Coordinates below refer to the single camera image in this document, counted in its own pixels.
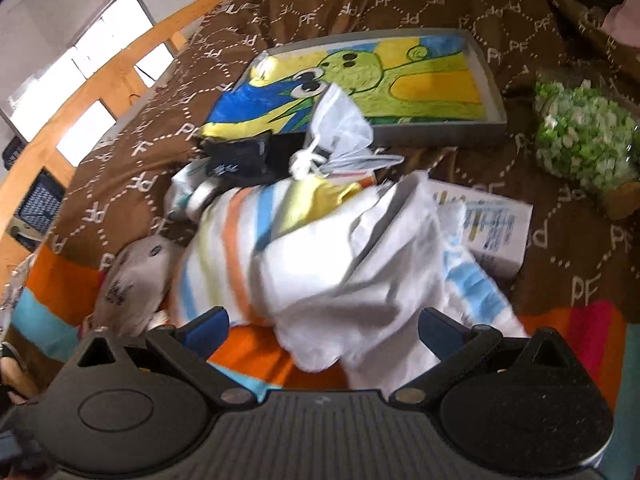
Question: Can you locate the green white filled plastic bag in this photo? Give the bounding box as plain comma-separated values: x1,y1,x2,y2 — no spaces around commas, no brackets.
535,78,639,220

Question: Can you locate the pink garment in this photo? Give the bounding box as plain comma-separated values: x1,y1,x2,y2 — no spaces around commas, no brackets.
601,0,640,49

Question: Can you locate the brown PF patterned blanket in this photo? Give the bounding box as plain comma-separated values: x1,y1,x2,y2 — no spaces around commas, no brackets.
8,0,640,411

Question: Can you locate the window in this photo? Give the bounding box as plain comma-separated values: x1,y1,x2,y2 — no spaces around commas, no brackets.
6,0,154,166

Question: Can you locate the dark navy sock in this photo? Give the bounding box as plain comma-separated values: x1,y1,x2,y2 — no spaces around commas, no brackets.
201,130,290,186

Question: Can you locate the black plastic basket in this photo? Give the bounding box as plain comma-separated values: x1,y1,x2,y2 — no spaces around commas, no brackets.
15,169,65,234

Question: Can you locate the white blue product box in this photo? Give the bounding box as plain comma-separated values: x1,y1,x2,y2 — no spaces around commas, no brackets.
427,180,533,278

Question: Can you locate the striped colourful baby cloth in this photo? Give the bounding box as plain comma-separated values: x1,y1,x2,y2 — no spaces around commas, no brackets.
168,171,376,326

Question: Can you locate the wooden bed headboard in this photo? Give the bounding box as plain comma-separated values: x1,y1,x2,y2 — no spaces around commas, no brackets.
1,0,222,283

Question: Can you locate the grey printed cloth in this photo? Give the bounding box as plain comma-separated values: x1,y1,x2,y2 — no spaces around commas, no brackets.
91,235,184,336

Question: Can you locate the white muslin cloth blue print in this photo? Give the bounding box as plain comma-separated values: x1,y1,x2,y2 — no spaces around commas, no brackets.
258,171,525,396

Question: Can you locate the framed colourful cartoon painting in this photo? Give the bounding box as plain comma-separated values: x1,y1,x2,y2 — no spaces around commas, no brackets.
201,28,508,148

